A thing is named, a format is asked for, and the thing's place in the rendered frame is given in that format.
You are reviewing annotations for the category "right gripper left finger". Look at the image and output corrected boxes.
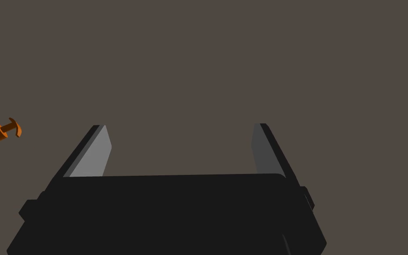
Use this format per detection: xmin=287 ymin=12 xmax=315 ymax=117
xmin=54 ymin=124 xmax=112 ymax=185

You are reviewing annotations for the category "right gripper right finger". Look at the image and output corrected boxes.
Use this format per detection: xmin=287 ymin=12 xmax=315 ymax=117
xmin=251 ymin=123 xmax=300 ymax=186

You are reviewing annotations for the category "blue spray bottle orange nozzle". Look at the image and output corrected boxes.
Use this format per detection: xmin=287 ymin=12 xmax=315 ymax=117
xmin=0 ymin=117 xmax=23 ymax=167

